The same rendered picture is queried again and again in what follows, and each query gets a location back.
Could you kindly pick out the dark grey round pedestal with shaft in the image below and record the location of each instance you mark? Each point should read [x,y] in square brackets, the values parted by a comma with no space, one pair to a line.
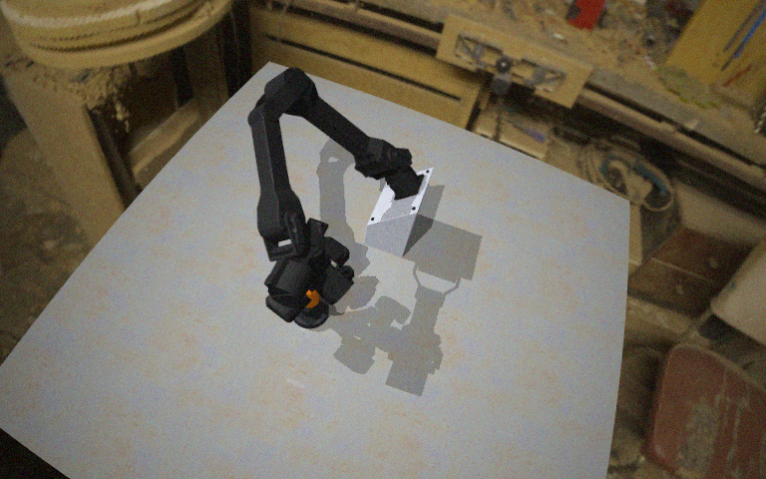
[314,316]

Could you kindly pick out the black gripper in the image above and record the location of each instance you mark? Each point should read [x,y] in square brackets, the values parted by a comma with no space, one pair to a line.
[335,251]

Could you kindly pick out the orange knob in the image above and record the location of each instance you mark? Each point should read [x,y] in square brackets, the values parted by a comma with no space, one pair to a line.
[314,295]

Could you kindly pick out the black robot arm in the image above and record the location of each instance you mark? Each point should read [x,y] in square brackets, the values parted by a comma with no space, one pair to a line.
[280,215]

